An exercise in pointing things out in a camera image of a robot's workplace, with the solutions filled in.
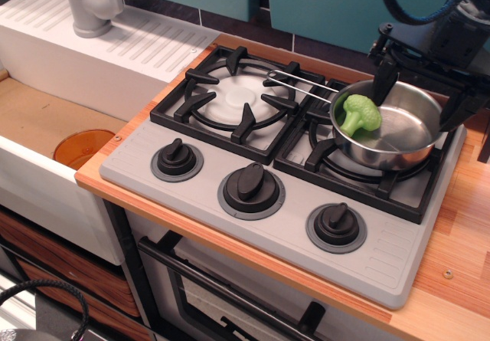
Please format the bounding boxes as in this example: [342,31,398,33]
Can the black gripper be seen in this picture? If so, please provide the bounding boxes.
[370,11,489,132]

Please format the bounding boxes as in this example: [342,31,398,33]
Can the steel pan with wire handle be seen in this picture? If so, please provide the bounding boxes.
[266,70,442,171]

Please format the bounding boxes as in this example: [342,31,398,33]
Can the green toy cauliflower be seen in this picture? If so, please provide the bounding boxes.
[340,94,382,137]

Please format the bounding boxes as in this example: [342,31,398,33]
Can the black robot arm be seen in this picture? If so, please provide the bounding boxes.
[369,0,489,132]

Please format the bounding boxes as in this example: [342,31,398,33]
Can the grey toy stove top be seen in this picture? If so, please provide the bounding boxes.
[100,67,466,309]

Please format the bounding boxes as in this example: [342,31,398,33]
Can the black right stove knob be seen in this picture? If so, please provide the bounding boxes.
[305,202,368,254]

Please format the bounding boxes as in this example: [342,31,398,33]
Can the black stove knob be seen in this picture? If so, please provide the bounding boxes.
[217,162,286,221]
[150,138,204,183]
[305,202,368,254]

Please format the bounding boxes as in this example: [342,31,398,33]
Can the black middle stove knob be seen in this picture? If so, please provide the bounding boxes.
[217,162,286,221]

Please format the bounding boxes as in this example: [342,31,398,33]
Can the black left stove knob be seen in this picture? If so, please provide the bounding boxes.
[150,138,204,183]

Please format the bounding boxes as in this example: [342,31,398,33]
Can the black right burner grate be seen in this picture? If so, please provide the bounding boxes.
[274,80,466,224]

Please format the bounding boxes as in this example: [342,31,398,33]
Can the black burner grate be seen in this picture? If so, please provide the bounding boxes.
[274,80,466,224]
[150,46,326,165]

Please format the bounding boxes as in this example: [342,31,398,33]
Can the black left burner grate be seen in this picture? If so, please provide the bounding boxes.
[150,46,326,165]

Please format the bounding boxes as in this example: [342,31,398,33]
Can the grey toy faucet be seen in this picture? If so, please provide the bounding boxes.
[68,0,124,38]

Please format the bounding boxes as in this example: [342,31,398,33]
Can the orange plastic plate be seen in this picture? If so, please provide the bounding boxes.
[53,129,115,170]

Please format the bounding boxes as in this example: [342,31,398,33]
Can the white toy sink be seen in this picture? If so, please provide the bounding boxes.
[1,0,217,265]

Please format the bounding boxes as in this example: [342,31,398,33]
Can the wooden drawer fronts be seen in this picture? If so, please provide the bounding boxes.
[1,208,151,340]

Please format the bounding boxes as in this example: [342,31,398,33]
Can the oven door with black handle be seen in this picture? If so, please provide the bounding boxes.
[137,231,396,340]

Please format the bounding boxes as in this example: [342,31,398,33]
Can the black cable near camera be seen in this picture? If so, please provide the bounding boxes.
[0,278,90,341]

